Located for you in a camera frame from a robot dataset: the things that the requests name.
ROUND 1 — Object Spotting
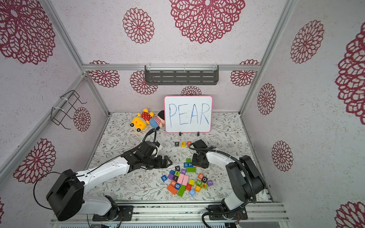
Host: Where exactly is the blue W block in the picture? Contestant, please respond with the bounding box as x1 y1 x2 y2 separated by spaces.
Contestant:
161 175 168 182

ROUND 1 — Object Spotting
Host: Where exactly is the yellow plush toy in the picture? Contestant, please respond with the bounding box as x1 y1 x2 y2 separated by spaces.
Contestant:
129 108 155 132

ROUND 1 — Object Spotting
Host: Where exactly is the light blue S block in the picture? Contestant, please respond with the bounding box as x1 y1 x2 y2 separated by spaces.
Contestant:
189 189 196 197

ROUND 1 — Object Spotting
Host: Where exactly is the grey wall shelf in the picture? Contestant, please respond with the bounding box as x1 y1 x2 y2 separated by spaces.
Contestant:
144 65 219 86

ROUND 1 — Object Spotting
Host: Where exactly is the purple block right end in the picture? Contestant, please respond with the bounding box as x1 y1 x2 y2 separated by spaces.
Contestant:
207 180 213 187

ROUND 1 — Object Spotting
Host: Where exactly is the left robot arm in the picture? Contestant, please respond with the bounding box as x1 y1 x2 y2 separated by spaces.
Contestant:
46 141 173 221

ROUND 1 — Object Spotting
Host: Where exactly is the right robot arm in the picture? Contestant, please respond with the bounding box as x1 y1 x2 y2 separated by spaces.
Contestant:
192 149 266 211

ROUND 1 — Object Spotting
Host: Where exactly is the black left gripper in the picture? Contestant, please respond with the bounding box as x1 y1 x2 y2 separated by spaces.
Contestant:
143 155 173 171

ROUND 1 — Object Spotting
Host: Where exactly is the pink rectangular block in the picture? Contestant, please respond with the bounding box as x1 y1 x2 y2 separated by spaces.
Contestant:
177 174 189 186

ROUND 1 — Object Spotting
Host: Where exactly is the long orange block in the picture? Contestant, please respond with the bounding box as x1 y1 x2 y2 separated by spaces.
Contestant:
167 185 178 195

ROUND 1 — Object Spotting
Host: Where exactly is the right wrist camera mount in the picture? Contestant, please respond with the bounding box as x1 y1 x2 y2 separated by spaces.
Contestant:
191 140 208 151

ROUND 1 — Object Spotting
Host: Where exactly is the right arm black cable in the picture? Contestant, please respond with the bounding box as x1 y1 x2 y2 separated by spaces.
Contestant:
188 143 257 228

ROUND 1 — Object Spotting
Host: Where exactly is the blue H block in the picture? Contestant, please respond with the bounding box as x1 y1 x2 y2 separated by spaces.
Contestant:
184 162 194 168

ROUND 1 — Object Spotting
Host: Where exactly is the pink framed whiteboard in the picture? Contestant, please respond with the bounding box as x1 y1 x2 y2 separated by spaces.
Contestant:
164 96 213 134

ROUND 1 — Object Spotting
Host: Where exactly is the black wire wall rack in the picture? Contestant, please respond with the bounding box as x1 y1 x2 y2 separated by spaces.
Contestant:
49 90 86 130

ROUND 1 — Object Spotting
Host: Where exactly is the pink striped plush doll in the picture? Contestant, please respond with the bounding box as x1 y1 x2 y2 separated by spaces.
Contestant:
149 110 165 131

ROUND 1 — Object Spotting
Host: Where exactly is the green lower long block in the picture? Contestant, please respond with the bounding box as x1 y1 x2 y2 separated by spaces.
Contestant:
177 185 186 197

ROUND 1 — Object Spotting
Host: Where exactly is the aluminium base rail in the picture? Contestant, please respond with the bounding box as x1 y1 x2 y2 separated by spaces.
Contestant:
51 201 290 224

